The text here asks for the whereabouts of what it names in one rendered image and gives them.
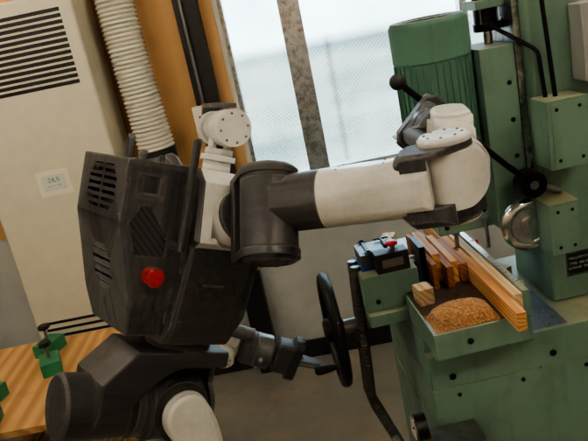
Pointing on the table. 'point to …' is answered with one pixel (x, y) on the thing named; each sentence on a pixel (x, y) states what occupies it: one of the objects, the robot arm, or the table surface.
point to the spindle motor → (435, 60)
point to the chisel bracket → (466, 224)
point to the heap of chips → (460, 314)
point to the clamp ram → (419, 257)
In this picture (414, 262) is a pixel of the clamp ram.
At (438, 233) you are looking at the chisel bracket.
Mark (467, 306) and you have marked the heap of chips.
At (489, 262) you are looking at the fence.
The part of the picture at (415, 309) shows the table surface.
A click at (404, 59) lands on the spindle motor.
